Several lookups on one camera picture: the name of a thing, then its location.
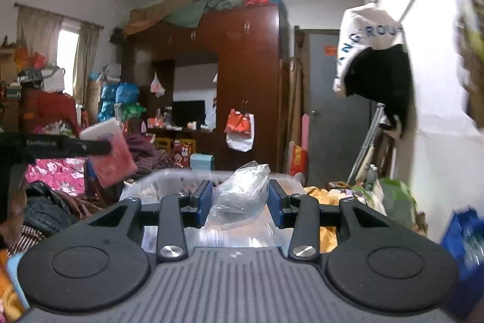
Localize clear plastic item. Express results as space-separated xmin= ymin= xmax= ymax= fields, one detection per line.
xmin=205 ymin=161 xmax=271 ymax=229

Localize pink red box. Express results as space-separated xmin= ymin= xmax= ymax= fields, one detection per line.
xmin=80 ymin=118 xmax=137 ymax=189

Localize person's left hand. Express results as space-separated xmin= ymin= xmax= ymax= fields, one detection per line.
xmin=0 ymin=187 xmax=27 ymax=247

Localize white plastic lattice basket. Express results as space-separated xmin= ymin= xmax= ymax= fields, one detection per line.
xmin=119 ymin=170 xmax=304 ymax=235

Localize teal tissue box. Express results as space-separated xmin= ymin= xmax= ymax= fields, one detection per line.
xmin=189 ymin=153 xmax=215 ymax=171

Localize pile of dark clothes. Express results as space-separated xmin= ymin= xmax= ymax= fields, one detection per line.
xmin=124 ymin=133 xmax=180 ymax=180

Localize grey metal door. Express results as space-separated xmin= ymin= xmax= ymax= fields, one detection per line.
xmin=307 ymin=29 xmax=375 ymax=188

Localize green reusable bag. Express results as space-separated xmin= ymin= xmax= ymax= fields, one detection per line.
xmin=378 ymin=177 xmax=417 ymax=229

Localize black television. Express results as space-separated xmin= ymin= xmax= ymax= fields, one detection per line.
xmin=172 ymin=100 xmax=206 ymax=128

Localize red and white hanging bag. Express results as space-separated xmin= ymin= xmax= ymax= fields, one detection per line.
xmin=224 ymin=109 xmax=255 ymax=153

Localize blue plastic bags stack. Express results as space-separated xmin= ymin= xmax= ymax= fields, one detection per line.
xmin=97 ymin=82 xmax=139 ymax=122

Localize metal crutches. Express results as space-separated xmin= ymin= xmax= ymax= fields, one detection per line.
xmin=346 ymin=103 xmax=385 ymax=184

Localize black hanging garment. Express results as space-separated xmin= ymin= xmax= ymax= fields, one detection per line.
xmin=344 ymin=44 xmax=413 ymax=136

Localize blue shopping bag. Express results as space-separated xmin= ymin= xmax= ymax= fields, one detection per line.
xmin=440 ymin=207 xmax=484 ymax=322

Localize dark red wooden wardrobe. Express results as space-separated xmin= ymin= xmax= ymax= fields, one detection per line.
xmin=121 ymin=4 xmax=287 ymax=172

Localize white cap-like bag with lettering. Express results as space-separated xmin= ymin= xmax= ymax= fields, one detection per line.
xmin=333 ymin=2 xmax=403 ymax=97

